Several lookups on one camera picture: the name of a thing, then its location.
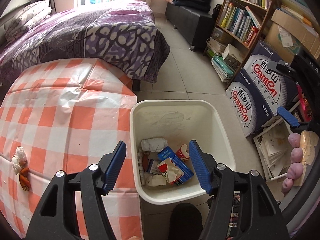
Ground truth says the purple patterned bed blanket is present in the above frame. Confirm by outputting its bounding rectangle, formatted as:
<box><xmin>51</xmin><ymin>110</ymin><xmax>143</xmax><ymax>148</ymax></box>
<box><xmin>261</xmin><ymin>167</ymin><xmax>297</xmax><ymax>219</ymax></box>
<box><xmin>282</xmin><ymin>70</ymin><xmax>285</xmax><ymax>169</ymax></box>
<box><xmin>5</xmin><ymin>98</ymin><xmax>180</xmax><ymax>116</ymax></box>
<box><xmin>1</xmin><ymin>1</ymin><xmax>170</xmax><ymax>86</ymax></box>

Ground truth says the orange white checkered tablecloth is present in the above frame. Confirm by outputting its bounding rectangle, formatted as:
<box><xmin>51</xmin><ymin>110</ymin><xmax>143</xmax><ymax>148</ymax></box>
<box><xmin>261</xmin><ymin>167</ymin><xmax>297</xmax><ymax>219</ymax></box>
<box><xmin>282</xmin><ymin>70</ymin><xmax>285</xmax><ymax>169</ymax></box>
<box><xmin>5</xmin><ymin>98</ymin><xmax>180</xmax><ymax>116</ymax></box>
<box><xmin>1</xmin><ymin>59</ymin><xmax>137</xmax><ymax>237</ymax></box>

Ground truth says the blue white small box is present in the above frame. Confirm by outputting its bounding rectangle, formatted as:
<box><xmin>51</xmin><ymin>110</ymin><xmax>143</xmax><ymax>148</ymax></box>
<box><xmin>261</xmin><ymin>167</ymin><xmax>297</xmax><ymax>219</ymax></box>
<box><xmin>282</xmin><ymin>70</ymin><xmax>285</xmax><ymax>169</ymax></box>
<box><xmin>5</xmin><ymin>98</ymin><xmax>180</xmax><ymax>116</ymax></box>
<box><xmin>157</xmin><ymin>146</ymin><xmax>194</xmax><ymax>185</ymax></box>

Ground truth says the brown cardboard box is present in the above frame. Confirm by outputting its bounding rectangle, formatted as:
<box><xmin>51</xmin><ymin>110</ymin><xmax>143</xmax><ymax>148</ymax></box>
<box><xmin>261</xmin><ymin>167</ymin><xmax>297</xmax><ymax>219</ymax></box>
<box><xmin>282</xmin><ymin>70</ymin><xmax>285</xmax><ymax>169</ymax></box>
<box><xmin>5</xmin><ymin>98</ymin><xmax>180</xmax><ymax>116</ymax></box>
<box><xmin>264</xmin><ymin>9</ymin><xmax>319</xmax><ymax>63</ymax></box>

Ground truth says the white plastic trash bin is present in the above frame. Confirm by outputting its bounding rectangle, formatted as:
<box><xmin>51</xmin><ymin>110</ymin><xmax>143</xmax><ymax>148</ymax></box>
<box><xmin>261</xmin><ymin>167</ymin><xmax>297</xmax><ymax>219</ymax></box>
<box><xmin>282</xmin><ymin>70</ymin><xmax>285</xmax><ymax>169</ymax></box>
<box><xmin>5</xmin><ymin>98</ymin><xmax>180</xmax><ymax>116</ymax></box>
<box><xmin>130</xmin><ymin>100</ymin><xmax>236</xmax><ymax>205</ymax></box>

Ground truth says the small red white cup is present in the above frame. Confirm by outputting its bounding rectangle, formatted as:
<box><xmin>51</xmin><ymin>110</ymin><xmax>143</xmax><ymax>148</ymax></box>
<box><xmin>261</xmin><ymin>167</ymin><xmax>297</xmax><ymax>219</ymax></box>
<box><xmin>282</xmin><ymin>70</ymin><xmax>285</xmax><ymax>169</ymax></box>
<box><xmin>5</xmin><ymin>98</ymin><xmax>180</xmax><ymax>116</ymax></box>
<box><xmin>176</xmin><ymin>144</ymin><xmax>190</xmax><ymax>161</ymax></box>

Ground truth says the wooden bookshelf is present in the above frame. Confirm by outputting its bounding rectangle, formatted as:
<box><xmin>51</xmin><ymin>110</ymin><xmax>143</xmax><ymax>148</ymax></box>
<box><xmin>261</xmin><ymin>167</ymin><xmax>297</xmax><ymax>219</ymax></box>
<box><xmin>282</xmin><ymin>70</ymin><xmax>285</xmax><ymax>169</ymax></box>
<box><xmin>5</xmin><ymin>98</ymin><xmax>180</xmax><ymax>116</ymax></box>
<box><xmin>204</xmin><ymin>0</ymin><xmax>275</xmax><ymax>86</ymax></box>

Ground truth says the black storage bench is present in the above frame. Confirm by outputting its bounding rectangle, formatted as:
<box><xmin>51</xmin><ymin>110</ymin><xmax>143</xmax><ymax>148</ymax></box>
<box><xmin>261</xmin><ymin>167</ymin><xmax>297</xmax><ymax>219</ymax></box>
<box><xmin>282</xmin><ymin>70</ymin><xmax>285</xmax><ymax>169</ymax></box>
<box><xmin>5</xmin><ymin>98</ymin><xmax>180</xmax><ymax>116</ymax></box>
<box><xmin>165</xmin><ymin>2</ymin><xmax>216</xmax><ymax>52</ymax></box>

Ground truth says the white tissue with orange stain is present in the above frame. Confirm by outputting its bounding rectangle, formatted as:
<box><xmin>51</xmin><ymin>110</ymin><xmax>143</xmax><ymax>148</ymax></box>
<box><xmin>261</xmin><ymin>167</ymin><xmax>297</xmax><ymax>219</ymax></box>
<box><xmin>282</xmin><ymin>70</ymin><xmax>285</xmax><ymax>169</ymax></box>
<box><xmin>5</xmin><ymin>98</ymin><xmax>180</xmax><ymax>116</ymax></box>
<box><xmin>11</xmin><ymin>146</ymin><xmax>27</xmax><ymax>174</ymax></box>

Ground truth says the hand in pink glove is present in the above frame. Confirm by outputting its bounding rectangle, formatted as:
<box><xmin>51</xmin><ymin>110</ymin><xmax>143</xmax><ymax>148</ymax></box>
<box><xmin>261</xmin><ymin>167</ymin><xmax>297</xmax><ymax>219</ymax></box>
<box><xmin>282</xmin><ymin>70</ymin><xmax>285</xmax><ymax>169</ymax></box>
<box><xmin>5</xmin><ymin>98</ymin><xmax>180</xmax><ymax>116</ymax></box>
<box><xmin>281</xmin><ymin>133</ymin><xmax>303</xmax><ymax>195</ymax></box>

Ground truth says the white paper ball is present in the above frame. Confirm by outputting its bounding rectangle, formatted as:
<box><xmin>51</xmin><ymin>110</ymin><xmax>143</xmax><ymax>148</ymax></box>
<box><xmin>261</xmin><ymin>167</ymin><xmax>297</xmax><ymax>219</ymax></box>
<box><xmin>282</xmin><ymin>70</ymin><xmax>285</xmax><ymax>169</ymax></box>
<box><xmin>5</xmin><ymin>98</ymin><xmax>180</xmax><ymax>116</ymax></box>
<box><xmin>140</xmin><ymin>138</ymin><xmax>168</xmax><ymax>153</ymax></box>

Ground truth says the orange peel strip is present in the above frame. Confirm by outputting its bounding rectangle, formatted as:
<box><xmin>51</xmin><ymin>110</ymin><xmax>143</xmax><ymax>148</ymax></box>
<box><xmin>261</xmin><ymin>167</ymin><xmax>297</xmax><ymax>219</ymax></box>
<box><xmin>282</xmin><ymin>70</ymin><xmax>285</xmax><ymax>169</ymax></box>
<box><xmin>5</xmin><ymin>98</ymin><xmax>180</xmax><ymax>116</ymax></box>
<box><xmin>19</xmin><ymin>167</ymin><xmax>31</xmax><ymax>191</ymax></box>

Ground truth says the ganten water carton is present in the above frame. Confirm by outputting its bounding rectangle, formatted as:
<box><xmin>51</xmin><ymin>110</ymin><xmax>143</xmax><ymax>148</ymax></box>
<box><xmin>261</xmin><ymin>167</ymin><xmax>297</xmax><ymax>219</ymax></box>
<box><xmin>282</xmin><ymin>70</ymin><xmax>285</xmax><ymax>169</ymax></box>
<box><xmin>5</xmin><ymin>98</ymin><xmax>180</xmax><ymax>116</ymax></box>
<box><xmin>244</xmin><ymin>41</ymin><xmax>298</xmax><ymax>114</ymax></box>
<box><xmin>226</xmin><ymin>70</ymin><xmax>274</xmax><ymax>137</ymax></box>

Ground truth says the white folded pillow quilt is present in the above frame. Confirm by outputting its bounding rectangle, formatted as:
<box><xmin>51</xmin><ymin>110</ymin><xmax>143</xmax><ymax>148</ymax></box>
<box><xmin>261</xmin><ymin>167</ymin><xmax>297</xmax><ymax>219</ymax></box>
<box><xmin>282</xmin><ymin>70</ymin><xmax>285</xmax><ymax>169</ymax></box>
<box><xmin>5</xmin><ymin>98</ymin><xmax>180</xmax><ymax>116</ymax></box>
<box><xmin>4</xmin><ymin>0</ymin><xmax>52</xmax><ymax>43</ymax></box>

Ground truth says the upper Ganten water carton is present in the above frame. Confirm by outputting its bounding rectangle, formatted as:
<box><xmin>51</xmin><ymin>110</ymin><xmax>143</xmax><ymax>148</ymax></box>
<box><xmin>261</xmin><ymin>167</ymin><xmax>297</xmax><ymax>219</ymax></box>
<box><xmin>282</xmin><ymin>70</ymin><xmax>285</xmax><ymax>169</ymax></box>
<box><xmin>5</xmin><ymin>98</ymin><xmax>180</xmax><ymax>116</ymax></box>
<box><xmin>244</xmin><ymin>41</ymin><xmax>298</xmax><ymax>114</ymax></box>

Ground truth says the lower Ganten water carton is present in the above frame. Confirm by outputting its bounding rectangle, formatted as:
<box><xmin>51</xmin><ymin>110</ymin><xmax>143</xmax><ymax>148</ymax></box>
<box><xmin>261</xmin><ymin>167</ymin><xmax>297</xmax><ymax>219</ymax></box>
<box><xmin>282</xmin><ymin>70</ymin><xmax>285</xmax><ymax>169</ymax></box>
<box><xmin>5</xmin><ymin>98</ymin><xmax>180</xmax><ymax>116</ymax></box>
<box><xmin>226</xmin><ymin>70</ymin><xmax>274</xmax><ymax>137</ymax></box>

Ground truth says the red white wrapper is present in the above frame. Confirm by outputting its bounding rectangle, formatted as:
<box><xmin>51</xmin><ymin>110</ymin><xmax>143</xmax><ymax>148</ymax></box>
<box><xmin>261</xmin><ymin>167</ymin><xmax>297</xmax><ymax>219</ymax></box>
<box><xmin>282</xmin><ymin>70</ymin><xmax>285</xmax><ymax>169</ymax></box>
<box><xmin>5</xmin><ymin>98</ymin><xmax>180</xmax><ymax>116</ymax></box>
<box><xmin>157</xmin><ymin>158</ymin><xmax>184</xmax><ymax>185</ymax></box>

